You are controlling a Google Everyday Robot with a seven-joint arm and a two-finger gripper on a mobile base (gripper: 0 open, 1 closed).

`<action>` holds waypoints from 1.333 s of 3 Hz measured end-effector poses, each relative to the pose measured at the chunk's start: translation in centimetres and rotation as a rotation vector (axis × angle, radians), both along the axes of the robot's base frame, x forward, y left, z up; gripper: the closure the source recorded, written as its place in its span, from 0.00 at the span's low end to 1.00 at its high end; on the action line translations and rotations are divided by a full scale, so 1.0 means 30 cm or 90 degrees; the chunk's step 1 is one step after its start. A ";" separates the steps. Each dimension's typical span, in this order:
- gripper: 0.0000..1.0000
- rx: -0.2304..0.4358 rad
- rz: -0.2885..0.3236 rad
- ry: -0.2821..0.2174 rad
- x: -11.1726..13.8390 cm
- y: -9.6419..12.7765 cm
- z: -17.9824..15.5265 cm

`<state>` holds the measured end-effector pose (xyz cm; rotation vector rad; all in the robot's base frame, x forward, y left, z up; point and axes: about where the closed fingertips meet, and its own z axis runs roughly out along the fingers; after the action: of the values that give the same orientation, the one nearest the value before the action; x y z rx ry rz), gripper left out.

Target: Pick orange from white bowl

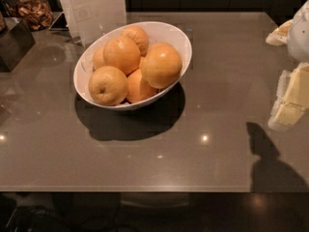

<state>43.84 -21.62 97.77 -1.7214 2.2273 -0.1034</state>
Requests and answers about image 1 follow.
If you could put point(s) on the white rounded gripper body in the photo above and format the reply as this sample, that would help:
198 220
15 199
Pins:
299 38

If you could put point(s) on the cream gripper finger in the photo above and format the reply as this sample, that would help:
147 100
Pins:
292 98
279 36

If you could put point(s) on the white oval bowl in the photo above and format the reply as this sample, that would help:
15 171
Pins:
157 32

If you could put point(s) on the front left yellowish orange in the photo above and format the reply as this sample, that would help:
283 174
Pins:
108 86

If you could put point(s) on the left hidden orange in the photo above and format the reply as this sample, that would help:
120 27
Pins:
98 58

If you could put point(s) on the white paper sign stand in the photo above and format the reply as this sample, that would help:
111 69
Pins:
88 20

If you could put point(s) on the jar of dried snacks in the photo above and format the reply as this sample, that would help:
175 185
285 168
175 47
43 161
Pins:
36 13

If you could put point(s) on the dark box on table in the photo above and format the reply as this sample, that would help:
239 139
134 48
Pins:
15 42

